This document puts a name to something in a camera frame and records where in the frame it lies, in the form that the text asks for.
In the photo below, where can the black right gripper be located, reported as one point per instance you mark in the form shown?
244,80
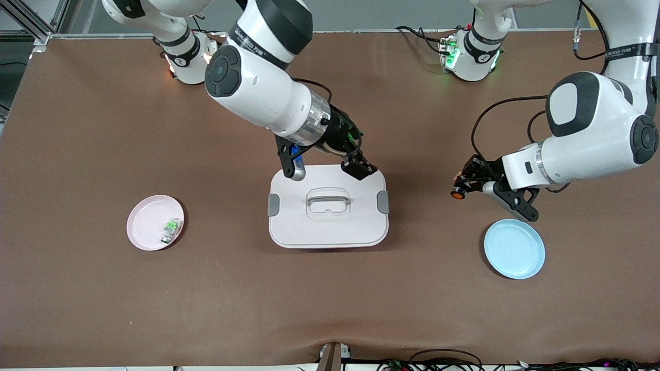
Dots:
339,130

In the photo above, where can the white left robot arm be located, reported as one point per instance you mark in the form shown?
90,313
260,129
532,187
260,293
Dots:
588,139

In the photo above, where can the brown table mat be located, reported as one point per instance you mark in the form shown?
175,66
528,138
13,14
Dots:
330,299

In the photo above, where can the metal table edge bracket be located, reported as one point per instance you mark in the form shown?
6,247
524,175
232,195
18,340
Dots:
332,356

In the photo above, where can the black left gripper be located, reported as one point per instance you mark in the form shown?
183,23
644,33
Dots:
483,170

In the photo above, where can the pink round plate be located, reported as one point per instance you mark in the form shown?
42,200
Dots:
144,229

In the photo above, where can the aluminium frame post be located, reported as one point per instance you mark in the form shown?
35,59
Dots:
31,23

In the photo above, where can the aluminium table edge rail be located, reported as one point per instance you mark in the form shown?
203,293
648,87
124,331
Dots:
386,32

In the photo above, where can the orange push-button switch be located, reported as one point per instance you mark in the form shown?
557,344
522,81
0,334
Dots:
457,194

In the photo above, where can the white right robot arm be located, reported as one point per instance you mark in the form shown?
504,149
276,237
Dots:
258,87

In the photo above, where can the white lidded storage box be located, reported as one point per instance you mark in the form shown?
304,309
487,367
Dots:
328,229

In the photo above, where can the green push-button switch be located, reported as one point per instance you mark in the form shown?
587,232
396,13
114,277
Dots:
170,229

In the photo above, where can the light blue round plate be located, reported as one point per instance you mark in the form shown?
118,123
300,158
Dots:
514,249

